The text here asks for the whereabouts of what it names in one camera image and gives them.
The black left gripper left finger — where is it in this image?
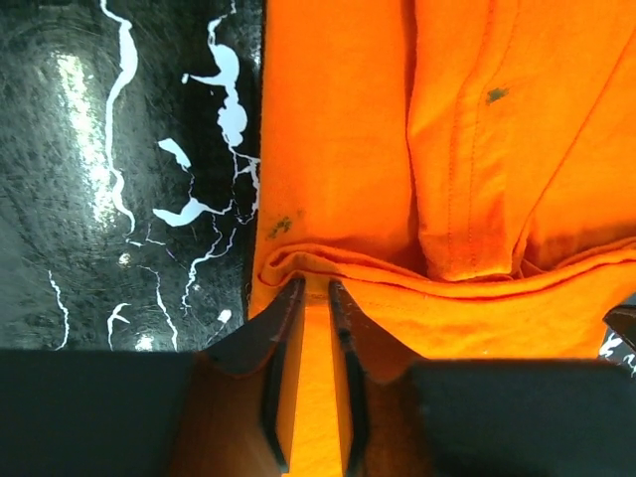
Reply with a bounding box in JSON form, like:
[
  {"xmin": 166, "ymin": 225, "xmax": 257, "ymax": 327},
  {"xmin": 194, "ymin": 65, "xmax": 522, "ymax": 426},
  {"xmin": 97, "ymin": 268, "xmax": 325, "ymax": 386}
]
[{"xmin": 1, "ymin": 278, "xmax": 305, "ymax": 476}]

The orange t-shirt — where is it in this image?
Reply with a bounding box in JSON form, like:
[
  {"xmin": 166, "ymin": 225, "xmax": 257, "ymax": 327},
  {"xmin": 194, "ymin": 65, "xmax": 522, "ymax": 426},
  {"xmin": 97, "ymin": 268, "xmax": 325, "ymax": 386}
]
[{"xmin": 249, "ymin": 1, "xmax": 635, "ymax": 476}]

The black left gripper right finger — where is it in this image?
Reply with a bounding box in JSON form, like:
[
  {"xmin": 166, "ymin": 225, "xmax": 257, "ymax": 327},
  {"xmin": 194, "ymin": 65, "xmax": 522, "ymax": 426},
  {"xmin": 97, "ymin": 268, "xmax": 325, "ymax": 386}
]
[{"xmin": 329, "ymin": 281, "xmax": 635, "ymax": 476}]

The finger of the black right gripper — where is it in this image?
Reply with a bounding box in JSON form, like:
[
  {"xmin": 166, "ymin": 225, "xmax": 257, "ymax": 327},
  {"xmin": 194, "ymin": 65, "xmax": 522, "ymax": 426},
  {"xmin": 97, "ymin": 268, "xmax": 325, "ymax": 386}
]
[{"xmin": 603, "ymin": 305, "xmax": 636, "ymax": 347}]

